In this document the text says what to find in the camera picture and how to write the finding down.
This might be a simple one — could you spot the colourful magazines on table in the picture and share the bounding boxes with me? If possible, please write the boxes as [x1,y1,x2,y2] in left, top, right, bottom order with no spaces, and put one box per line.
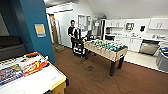
[0,63,25,86]

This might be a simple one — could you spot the black wheeled cart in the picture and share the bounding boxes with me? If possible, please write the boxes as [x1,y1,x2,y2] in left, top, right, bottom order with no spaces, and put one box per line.
[72,29,94,60]

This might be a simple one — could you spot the white lower cabinet door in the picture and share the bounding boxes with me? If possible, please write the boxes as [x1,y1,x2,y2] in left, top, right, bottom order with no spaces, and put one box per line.
[121,36,132,51]
[129,37,144,53]

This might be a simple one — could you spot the small red game item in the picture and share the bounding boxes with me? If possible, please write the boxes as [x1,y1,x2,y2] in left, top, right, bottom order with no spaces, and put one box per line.
[26,52,40,58]

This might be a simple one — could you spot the white upper cabinet door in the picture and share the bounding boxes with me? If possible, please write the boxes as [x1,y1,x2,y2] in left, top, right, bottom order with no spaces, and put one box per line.
[112,18,120,29]
[163,18,168,30]
[105,19,114,29]
[148,18,158,30]
[118,18,126,29]
[156,18,165,30]

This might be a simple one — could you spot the brown wooden door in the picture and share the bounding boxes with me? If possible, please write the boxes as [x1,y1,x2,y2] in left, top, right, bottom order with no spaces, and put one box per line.
[48,13,61,46]

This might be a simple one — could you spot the person in black shirt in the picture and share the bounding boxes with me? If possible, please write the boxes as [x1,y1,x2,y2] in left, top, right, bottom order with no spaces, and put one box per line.
[67,19,81,51]

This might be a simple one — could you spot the wooden foosball table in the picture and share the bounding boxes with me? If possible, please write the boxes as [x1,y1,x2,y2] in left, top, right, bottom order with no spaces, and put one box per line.
[83,39,129,78]

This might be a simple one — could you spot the black soap dispenser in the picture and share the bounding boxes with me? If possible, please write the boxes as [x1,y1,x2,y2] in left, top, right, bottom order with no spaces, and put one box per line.
[139,25,147,33]

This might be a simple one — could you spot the grey bulletin board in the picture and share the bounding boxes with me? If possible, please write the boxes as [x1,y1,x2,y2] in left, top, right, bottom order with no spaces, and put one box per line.
[77,13,92,33]

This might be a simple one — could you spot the brown cardboard box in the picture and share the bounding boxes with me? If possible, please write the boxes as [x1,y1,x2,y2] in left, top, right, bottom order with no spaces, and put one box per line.
[52,44,66,53]

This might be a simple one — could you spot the black computer monitor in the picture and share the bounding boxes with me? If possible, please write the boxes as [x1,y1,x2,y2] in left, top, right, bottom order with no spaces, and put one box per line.
[84,29,94,41]

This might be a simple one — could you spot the white cabinet door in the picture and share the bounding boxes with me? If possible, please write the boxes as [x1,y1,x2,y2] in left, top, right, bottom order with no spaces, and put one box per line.
[118,18,126,29]
[121,36,132,51]
[129,37,144,53]
[112,18,120,29]
[163,18,168,30]
[156,18,165,30]
[105,19,114,29]
[148,18,158,30]

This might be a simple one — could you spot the grey recycling bins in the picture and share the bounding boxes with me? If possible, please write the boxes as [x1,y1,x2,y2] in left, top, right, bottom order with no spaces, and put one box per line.
[155,46,168,74]

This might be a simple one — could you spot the dark grey sofa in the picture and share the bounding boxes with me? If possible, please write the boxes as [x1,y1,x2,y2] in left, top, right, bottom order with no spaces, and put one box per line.
[0,35,28,62]

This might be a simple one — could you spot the beige paper notice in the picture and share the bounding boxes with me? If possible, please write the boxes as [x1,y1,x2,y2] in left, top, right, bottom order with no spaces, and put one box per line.
[34,23,47,39]

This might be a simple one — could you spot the white board game box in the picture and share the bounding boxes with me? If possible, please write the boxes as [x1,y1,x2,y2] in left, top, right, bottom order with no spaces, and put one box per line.
[4,53,41,66]

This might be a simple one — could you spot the tangled black cable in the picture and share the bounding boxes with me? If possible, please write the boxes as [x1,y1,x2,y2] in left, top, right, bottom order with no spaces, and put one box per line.
[83,63,118,85]

